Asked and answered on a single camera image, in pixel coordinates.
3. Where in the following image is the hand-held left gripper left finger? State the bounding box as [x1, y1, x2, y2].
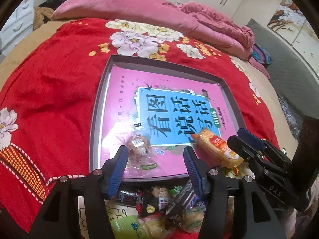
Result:
[27, 144, 130, 239]

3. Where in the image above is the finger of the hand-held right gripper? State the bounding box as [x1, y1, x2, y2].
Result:
[237, 128, 291, 165]
[227, 135, 282, 177]

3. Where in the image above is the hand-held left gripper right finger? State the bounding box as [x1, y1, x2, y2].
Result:
[183, 146, 287, 239]

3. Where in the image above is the orange rice cracker packet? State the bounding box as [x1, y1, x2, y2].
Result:
[191, 127, 245, 175]

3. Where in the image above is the clear-wrapped brown round pastry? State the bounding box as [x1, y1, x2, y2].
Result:
[115, 127, 160, 172]

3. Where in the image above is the brown chocolate bar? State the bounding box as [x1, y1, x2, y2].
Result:
[164, 182, 200, 219]

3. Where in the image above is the black green pea packet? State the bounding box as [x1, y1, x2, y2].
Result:
[138, 187, 172, 217]

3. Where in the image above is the round green-label pastry packet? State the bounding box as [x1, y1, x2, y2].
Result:
[182, 207, 207, 233]

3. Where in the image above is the light green pastry packet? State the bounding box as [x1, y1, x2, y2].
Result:
[108, 214, 170, 239]

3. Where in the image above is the shallow grey cardboard box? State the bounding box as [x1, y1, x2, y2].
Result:
[88, 54, 246, 182]

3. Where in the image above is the person's right forearm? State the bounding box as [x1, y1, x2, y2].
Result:
[282, 204, 316, 231]

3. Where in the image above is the clear-wrapped dark brown cake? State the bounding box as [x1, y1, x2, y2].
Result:
[117, 189, 144, 207]

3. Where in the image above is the dark patterned cloth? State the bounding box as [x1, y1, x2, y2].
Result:
[278, 96, 303, 140]

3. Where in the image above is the pink and blue book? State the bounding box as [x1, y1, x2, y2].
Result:
[100, 65, 237, 175]

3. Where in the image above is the purple and blue cloth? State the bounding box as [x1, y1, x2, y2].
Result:
[250, 42, 272, 68]

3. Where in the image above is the red floral blanket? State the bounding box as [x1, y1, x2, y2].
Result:
[0, 17, 282, 239]

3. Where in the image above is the crumpled pink quilt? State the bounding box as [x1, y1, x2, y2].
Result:
[162, 1, 271, 80]

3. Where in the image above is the brown knitted plush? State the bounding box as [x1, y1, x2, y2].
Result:
[33, 6, 54, 30]

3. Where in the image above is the white drawer cabinet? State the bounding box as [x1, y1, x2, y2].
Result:
[0, 0, 35, 55]

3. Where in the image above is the tree wall painting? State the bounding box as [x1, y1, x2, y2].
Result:
[267, 0, 307, 33]

